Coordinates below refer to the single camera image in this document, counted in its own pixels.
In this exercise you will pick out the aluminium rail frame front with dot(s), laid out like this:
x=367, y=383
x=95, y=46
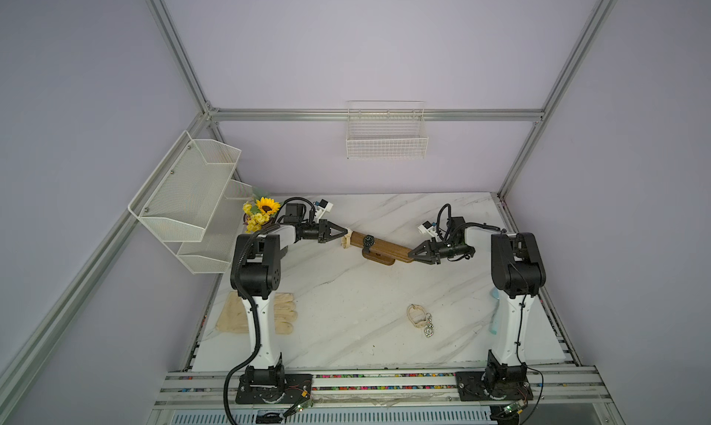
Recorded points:
x=553, y=394

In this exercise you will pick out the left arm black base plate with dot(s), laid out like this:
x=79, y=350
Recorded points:
x=262, y=389

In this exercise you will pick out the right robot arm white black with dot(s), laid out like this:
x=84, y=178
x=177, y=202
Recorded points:
x=518, y=275

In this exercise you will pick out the light blue small object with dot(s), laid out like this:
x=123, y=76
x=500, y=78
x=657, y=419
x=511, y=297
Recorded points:
x=494, y=323

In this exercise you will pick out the beige work glove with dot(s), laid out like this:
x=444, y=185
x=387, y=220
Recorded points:
x=233, y=318

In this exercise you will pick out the sunflower bouquet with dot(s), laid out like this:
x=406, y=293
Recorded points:
x=259, y=211

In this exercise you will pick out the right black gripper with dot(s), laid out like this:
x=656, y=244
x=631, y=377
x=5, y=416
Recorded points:
x=430, y=258

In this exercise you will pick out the white mesh shelf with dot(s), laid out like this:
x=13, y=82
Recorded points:
x=214, y=253
x=179, y=200

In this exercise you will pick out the wooden watch stand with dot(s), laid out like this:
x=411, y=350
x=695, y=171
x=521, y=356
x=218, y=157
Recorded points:
x=383, y=252

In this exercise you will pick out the beige band watch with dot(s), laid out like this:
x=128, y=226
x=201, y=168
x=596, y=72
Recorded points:
x=346, y=239

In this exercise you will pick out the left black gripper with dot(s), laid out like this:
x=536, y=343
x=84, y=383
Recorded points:
x=326, y=237

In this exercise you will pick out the white wire wall basket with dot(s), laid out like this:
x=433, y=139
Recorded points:
x=386, y=130

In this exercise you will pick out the lower white mesh shelf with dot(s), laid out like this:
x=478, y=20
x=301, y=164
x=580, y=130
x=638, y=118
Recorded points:
x=214, y=253

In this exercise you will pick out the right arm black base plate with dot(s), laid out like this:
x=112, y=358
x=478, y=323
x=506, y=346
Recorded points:
x=487, y=386

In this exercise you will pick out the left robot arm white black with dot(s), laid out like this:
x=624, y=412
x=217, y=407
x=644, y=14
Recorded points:
x=271, y=227

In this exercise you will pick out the upper white mesh shelf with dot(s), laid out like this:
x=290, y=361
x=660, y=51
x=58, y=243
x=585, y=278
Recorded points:
x=179, y=200

